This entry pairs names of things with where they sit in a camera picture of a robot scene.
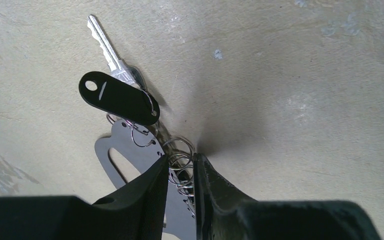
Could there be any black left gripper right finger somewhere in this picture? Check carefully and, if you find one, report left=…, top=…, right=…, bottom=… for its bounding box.
left=193, top=153, right=380, bottom=240

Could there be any black oval key tag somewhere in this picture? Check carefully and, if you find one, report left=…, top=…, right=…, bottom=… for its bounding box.
left=78, top=71, right=160, bottom=126

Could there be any grey key holder plate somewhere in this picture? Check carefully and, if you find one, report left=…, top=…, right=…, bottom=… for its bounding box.
left=94, top=114, right=196, bottom=240

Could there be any silver key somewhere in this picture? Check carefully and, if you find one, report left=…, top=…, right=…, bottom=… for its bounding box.
left=87, top=14, right=147, bottom=91

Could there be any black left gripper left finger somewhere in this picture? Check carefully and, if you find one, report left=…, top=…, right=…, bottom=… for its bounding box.
left=0, top=156, right=169, bottom=240

